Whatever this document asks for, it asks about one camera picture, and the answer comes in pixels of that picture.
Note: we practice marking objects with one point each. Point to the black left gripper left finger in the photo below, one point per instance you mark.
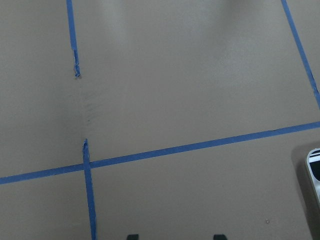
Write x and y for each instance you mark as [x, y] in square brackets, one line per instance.
[132, 237]

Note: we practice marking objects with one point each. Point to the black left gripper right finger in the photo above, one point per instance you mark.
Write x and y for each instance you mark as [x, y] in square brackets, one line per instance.
[219, 237]

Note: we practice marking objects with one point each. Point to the digital kitchen scale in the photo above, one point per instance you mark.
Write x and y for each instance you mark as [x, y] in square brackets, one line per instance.
[312, 166]

